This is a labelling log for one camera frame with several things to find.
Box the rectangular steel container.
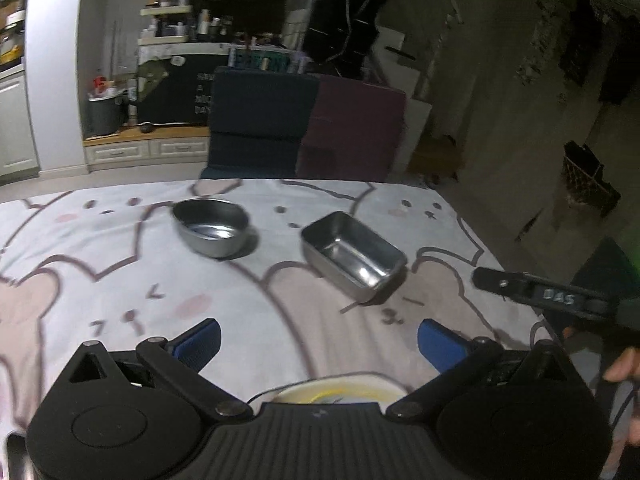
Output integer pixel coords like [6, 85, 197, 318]
[300, 211, 408, 304]

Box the round steel bowl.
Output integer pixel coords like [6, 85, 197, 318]
[171, 198, 250, 259]

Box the dark blue cushion chair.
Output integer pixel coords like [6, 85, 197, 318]
[201, 67, 320, 179]

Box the grey trash bin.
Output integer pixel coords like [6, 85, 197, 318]
[88, 89, 127, 136]

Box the white kitchen cabinet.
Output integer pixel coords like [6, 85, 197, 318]
[0, 65, 39, 177]

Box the low white drawer cabinet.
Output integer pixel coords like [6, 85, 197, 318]
[82, 126, 209, 171]

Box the maroon cushion chair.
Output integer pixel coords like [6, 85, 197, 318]
[296, 75, 407, 182]

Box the black hanging jacket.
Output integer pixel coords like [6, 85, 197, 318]
[302, 0, 387, 80]

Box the black letter board sign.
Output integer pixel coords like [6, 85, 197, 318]
[136, 54, 228, 127]

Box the cartoon bear tablecloth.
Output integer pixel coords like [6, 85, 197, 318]
[1, 180, 548, 438]

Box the person's right hand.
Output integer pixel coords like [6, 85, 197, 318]
[603, 347, 640, 382]

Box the yellow rimmed floral plate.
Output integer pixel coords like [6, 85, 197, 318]
[273, 382, 405, 405]

